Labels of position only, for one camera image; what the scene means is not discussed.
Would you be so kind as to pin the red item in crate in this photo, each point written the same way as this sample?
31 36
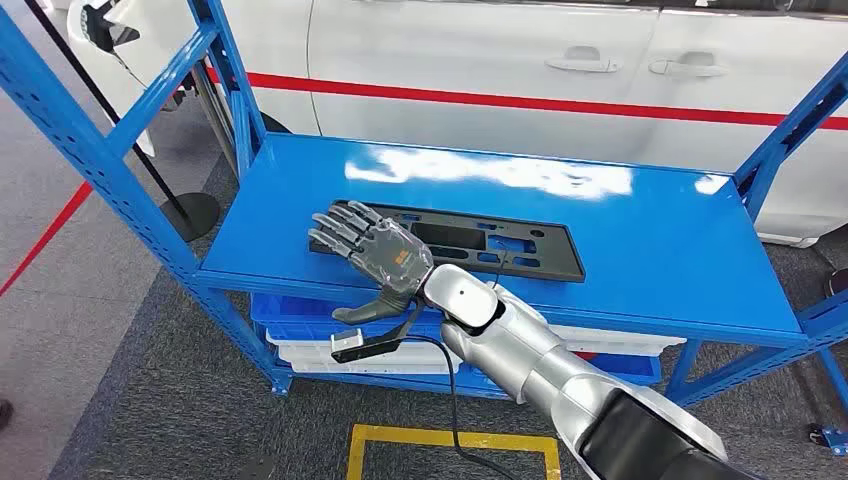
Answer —
586 356

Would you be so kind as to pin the grey aluminium profile bar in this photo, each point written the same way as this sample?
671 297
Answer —
210 122

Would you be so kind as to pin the white plastic crate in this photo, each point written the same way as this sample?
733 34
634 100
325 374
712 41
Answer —
371 354
371 368
616 339
616 351

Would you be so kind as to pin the red floor tape line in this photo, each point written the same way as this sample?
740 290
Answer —
46 238

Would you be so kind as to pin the white car with red stripe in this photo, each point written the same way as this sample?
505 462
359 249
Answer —
464 53

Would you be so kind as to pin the black stanchion post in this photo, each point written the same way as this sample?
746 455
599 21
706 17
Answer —
192 215

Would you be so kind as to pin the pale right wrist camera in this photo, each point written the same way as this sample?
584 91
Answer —
346 340

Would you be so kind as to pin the blue plastic crate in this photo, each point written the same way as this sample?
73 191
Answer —
623 371
298 311

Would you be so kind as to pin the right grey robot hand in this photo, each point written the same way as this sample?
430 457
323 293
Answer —
397 255

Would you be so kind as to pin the black camera bracket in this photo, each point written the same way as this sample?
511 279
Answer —
378 348

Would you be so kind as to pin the blue metal shelf rack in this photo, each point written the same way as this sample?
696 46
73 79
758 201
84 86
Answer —
596 218

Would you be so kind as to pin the black plastic panel part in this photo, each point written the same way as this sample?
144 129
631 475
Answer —
563 262

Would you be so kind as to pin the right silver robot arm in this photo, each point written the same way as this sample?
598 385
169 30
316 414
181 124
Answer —
530 351

